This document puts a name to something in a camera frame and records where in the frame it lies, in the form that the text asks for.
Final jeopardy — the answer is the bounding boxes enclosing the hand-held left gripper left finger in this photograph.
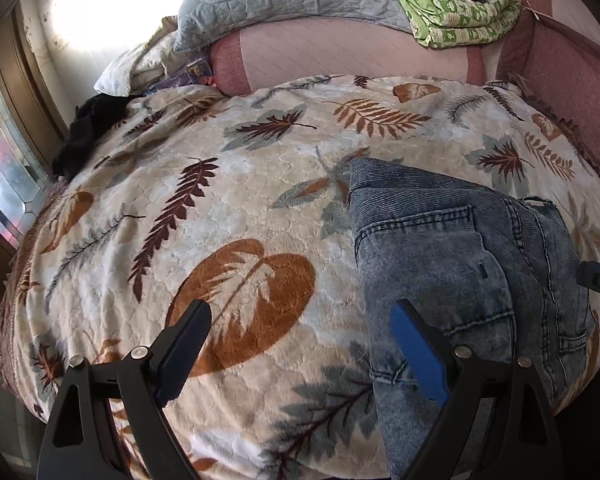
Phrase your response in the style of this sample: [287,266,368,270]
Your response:
[36,299,213,480]

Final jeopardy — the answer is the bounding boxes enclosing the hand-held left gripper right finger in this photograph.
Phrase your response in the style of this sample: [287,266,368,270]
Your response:
[389,299,566,480]

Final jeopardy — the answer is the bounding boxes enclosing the blue denim pants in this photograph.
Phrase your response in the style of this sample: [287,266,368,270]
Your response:
[347,157,600,480]

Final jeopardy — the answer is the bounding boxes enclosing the leaf-print fleece blanket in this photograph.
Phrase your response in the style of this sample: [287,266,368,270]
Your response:
[10,74,600,480]

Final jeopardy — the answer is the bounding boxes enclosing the wood-framed window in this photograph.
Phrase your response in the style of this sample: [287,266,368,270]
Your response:
[0,42,52,242]

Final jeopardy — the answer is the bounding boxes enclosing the black cloth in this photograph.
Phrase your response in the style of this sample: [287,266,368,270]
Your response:
[51,93,132,182]

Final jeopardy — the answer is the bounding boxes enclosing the purple printed packet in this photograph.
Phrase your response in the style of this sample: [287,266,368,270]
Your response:
[179,56,219,89]

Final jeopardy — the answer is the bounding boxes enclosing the white pillow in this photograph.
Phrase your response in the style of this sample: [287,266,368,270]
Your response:
[93,29,182,98]

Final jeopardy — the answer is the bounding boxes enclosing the green patterned blanket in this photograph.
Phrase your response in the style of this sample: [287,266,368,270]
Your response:
[357,0,524,50]

